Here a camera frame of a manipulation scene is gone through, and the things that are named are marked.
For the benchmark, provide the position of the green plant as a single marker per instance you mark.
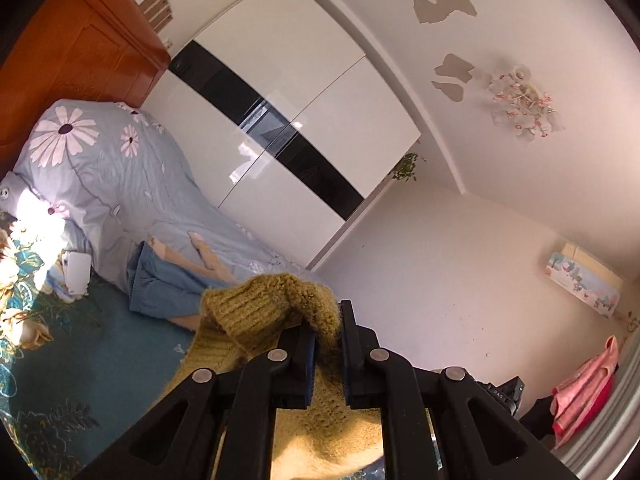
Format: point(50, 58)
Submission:
point(406, 167)

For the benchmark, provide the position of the black tripod device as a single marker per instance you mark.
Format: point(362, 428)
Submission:
point(502, 392)

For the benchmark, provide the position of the pink cloth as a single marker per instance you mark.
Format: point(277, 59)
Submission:
point(585, 390)

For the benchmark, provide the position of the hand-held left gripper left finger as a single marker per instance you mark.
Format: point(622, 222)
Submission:
point(309, 375)

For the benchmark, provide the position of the teal floral bed sheet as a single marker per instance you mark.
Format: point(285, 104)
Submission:
point(75, 370)

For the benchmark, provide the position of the olive green knit sweater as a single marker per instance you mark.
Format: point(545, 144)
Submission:
point(260, 310)

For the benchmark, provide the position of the flower-shaped ceiling lamp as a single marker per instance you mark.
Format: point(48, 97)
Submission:
point(522, 100)

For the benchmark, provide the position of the light blue floral quilt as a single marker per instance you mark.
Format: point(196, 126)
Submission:
point(125, 195)

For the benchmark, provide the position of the beige garment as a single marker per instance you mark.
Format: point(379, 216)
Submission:
point(211, 260)

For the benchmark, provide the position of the blue shorts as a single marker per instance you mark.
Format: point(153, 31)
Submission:
point(160, 285)

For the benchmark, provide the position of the dark cloth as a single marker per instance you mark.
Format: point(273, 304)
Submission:
point(537, 415)

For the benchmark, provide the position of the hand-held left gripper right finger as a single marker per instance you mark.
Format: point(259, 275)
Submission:
point(346, 360)

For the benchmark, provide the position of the wooden headboard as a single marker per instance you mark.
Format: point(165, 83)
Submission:
point(65, 45)

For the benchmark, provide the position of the white wardrobe with black stripe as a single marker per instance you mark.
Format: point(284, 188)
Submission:
point(300, 75)

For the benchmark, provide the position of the air conditioner with printed cover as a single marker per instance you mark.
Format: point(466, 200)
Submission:
point(582, 280)

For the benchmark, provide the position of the white box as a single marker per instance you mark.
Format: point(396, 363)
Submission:
point(76, 272)

